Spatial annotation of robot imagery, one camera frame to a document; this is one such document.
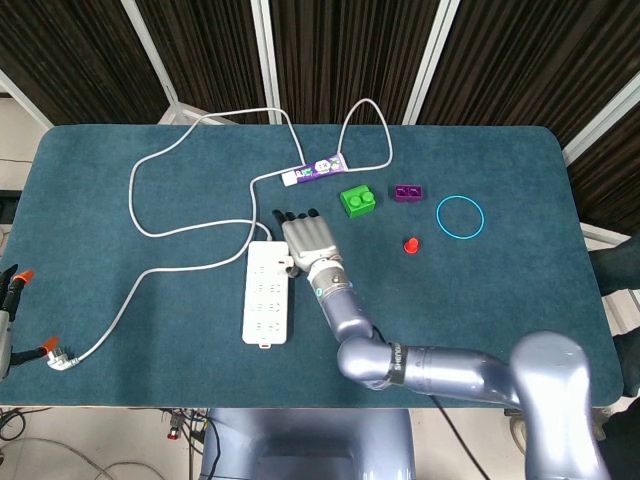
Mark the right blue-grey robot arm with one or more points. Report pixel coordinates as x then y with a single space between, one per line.
350 320

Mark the purple toothpaste tube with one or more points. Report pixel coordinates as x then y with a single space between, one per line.
315 170

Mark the dark grey chair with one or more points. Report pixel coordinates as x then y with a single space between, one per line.
617 270

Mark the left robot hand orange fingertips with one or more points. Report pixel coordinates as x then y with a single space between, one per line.
12 300

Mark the white power strip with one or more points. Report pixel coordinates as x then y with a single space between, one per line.
265 310

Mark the blue-grey robot torso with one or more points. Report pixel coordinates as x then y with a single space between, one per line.
305 440

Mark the green building block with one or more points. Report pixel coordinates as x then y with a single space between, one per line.
357 202

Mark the purple building block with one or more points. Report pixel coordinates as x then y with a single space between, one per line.
407 194

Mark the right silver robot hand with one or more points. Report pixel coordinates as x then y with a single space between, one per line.
310 240

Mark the small device with red button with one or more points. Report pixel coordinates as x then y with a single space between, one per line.
173 430

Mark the white power adapter plug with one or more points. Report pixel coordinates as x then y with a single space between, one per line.
281 267

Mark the teal fabric table mat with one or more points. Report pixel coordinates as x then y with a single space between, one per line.
175 325

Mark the white partition frame post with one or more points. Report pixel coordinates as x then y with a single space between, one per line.
600 121
431 60
267 60
20 100
151 50

